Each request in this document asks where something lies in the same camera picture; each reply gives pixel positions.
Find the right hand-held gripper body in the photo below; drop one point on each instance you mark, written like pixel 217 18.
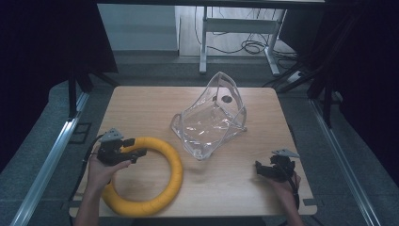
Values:
pixel 282 164

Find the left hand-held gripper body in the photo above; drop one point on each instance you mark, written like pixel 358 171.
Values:
pixel 108 147

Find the clear plastic bag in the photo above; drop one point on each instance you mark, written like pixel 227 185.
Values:
pixel 213 122

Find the person's left hand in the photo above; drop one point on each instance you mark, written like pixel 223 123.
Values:
pixel 102 169

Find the person's right hand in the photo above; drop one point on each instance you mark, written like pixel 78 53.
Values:
pixel 287 188

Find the black metal stand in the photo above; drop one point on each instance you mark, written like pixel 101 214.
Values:
pixel 316 91
pixel 75 91

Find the white power strip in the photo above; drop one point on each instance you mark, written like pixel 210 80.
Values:
pixel 296 76

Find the black curtain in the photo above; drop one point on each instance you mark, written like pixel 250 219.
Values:
pixel 47 62
pixel 354 78

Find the aluminium rail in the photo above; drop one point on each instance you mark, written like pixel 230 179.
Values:
pixel 47 166
pixel 343 163

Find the white metal desk frame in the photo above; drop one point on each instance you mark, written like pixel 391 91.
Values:
pixel 238 34

